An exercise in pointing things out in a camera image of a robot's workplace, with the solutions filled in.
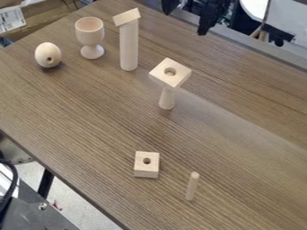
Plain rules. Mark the thin wooden dowel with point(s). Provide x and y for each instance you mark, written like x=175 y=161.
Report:
x=192 y=185

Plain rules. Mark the wooden wedge block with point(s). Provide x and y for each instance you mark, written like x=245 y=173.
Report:
x=126 y=17

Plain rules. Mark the wooden egg with hole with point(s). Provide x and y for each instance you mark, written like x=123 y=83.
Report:
x=47 y=54

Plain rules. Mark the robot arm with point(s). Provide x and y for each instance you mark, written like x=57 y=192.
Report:
x=170 y=6

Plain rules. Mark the tapered wooden peg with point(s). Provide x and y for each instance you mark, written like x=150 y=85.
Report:
x=166 y=99

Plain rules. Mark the tall wooden cylinder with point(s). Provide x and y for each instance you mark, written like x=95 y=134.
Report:
x=129 y=48

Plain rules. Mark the wooden goblet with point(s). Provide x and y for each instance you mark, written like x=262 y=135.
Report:
x=90 y=33

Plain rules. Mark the large square block with hole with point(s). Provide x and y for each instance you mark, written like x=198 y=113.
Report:
x=170 y=72

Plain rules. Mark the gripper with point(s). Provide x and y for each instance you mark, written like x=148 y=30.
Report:
x=212 y=13

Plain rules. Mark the cardboard box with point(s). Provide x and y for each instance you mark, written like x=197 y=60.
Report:
x=36 y=18

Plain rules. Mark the small square block with hole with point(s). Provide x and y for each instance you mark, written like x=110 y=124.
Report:
x=146 y=164

